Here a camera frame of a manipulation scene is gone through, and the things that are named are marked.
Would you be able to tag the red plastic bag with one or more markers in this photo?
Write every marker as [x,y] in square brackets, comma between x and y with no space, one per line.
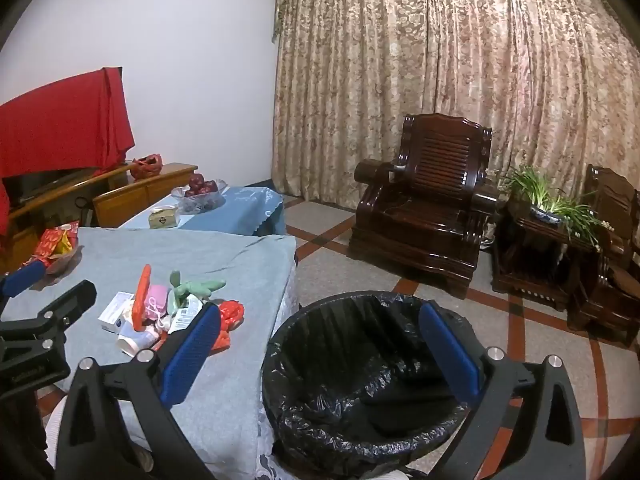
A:
[231,316]
[146,166]

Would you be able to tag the dark wooden side table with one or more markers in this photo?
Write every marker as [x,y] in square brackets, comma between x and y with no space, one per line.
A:
[540,255]

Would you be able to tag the white carton box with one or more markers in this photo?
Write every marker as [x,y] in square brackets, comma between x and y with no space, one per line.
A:
[114,312]

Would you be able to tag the beige patterned curtain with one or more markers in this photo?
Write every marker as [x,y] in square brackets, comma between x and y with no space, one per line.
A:
[400,60]

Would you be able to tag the gold tissue box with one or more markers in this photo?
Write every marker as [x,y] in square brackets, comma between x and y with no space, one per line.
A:
[163,218]

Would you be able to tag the potted green plant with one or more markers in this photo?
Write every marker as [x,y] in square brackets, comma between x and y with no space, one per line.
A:
[545,215]

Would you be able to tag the white paper cup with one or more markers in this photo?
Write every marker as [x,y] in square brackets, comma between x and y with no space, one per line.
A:
[135,344]

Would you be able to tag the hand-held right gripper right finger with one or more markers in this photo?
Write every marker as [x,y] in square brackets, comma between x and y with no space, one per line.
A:
[450,355]

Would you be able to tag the yellow snack packet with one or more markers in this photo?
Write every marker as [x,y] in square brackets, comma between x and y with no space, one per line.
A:
[65,245]

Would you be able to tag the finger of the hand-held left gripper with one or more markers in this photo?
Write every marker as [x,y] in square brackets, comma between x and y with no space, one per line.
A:
[65,307]
[20,278]

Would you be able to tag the black television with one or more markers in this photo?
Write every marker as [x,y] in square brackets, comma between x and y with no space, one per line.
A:
[35,185]

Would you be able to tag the green rubber glove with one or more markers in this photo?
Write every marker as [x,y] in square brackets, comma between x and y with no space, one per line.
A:
[200,287]

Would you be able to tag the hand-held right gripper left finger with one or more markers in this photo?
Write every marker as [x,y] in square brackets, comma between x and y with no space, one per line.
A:
[190,355]

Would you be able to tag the red cloth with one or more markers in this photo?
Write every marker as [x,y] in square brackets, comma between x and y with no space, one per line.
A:
[60,120]

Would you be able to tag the red apple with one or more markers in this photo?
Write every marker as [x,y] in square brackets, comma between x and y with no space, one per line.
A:
[196,180]
[191,191]
[211,186]

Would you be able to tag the glass fruit bowl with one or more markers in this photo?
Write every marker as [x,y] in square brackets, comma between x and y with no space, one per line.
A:
[200,202]

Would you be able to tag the large red snack packet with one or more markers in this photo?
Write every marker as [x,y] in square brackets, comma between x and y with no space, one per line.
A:
[50,243]

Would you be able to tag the black lined waste bin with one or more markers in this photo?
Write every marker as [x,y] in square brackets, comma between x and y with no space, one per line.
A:
[350,385]

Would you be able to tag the white floral cloth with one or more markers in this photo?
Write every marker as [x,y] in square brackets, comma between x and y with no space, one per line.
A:
[272,465]

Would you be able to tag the wooden television cabinet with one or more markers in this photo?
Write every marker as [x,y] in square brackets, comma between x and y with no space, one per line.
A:
[145,195]

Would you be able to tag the grey tablecloth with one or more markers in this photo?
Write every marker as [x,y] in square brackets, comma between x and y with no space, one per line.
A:
[125,255]

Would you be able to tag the light blue tablecloth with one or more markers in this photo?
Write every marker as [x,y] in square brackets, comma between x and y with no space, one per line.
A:
[240,210]

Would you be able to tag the white barcode label package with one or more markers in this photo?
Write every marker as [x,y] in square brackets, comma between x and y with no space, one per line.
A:
[186,314]

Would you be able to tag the pink plastic bag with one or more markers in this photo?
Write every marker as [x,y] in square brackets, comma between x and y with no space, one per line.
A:
[156,300]

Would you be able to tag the dark wooden armchair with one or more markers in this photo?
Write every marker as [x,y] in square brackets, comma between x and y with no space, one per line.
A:
[425,210]
[610,300]

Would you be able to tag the glass snack bowl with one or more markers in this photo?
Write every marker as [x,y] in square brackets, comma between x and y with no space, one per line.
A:
[65,262]

